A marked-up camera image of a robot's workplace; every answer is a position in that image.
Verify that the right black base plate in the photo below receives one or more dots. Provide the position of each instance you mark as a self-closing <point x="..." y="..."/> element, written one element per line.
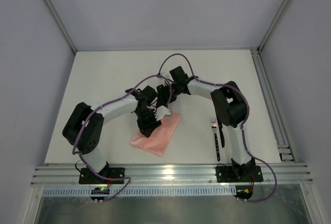
<point x="225" y="175"/>

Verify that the right black controller board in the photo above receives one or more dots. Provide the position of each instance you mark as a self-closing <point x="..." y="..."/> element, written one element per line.
<point x="243" y="193"/>

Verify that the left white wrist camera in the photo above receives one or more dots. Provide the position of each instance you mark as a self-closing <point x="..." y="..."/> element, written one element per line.
<point x="162" y="112"/>

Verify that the right aluminium corner post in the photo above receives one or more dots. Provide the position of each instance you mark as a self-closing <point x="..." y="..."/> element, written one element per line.
<point x="280" y="12"/>

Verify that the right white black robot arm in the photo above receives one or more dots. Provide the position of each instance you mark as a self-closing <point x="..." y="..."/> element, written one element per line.
<point x="231" y="110"/>

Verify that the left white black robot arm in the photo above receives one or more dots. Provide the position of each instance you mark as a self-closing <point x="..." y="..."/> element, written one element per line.
<point x="83" y="129"/>

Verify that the black controller board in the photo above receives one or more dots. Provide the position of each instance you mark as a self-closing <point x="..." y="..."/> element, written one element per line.
<point x="99" y="194"/>
<point x="243" y="193"/>

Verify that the black handled fork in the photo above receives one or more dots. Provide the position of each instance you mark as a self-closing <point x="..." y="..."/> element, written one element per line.
<point x="214" y="129"/>

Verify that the black handled knife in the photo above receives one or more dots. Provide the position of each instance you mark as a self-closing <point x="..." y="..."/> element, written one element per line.
<point x="222" y="139"/>

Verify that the slotted grey cable duct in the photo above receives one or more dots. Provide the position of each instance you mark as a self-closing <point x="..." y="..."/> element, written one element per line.
<point x="144" y="191"/>

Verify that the left black controller board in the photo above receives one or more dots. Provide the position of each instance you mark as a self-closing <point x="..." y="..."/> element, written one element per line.
<point x="99" y="194"/>

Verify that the right aluminium side rail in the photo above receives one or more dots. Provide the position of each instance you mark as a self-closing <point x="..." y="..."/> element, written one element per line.
<point x="281" y="136"/>

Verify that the left aluminium corner post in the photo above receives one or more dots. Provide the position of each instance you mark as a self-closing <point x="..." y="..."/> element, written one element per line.
<point x="60" y="25"/>

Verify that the aluminium front rail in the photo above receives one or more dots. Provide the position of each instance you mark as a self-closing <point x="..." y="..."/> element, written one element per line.
<point x="177" y="174"/>

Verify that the pink cloth napkin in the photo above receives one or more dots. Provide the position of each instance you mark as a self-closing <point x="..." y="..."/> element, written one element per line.
<point x="160" y="138"/>

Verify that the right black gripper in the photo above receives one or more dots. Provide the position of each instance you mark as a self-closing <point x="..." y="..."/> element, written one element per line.
<point x="162" y="92"/>

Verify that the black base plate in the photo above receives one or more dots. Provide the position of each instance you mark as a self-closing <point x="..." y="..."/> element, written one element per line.
<point x="225" y="175"/>
<point x="88" y="177"/>

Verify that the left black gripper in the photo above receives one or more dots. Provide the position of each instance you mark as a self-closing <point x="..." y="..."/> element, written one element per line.
<point x="148" y="124"/>

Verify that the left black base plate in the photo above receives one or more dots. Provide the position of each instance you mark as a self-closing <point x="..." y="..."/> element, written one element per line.
<point x="88" y="177"/>

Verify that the aluminium corner post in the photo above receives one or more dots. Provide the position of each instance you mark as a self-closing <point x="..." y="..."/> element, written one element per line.
<point x="280" y="12"/>
<point x="60" y="25"/>

